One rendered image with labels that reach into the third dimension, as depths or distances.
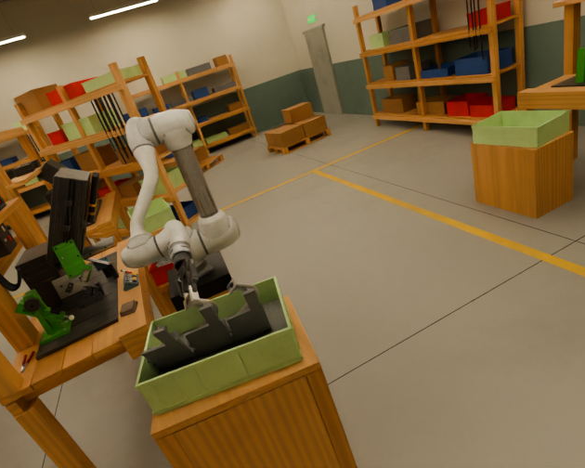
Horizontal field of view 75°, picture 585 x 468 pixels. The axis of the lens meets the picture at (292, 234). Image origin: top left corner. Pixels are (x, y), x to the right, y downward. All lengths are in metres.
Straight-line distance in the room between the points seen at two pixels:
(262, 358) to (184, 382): 0.30
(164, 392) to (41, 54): 10.53
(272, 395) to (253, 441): 0.24
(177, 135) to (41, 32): 9.85
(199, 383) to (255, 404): 0.23
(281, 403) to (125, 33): 10.65
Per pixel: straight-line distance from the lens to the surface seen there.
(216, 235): 2.07
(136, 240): 1.73
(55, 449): 2.48
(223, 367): 1.57
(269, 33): 12.22
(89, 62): 11.50
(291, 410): 1.70
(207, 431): 1.69
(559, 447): 2.28
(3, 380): 2.24
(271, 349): 1.54
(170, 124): 1.93
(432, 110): 7.00
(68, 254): 2.62
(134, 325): 2.13
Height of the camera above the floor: 1.87
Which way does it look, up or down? 25 degrees down
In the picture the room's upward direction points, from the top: 18 degrees counter-clockwise
